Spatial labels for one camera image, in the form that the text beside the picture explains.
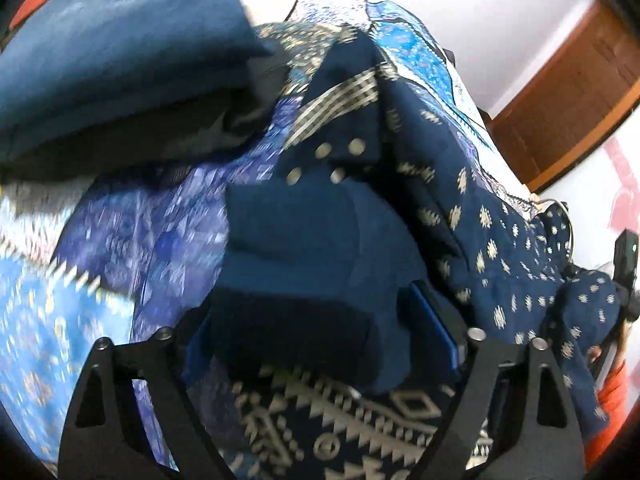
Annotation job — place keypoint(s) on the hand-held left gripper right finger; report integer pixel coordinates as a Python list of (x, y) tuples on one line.
[(440, 320)]

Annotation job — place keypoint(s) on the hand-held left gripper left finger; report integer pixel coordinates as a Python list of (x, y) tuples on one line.
[(145, 355)]

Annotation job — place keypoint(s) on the navy patterned hooded robe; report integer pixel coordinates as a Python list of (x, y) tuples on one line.
[(400, 210)]

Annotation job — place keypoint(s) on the blue patchwork bed sheet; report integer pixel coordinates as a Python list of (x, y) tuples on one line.
[(125, 240)]

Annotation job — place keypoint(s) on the wooden door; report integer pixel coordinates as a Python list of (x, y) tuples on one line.
[(575, 95)]

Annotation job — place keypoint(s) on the blue jeans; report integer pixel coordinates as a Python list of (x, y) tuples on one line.
[(115, 55)]

